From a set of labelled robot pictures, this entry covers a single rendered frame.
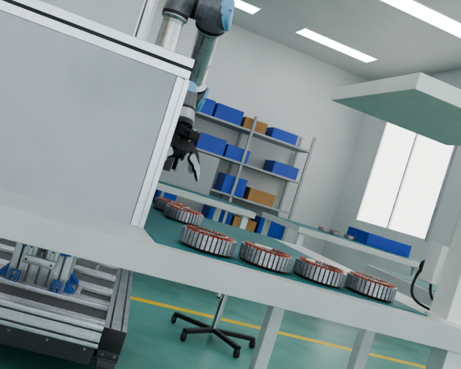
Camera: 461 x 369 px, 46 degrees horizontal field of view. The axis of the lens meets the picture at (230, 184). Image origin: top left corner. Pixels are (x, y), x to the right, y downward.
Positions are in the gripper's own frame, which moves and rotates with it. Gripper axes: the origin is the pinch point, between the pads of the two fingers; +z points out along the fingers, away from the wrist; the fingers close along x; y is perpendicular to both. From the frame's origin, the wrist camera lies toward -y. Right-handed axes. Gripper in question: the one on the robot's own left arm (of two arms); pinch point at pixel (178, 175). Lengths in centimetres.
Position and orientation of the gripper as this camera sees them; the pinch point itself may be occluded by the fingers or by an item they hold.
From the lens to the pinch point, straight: 176.4
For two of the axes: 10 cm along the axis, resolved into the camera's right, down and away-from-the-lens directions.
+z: -0.8, 9.2, -3.8
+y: -5.2, 2.9, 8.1
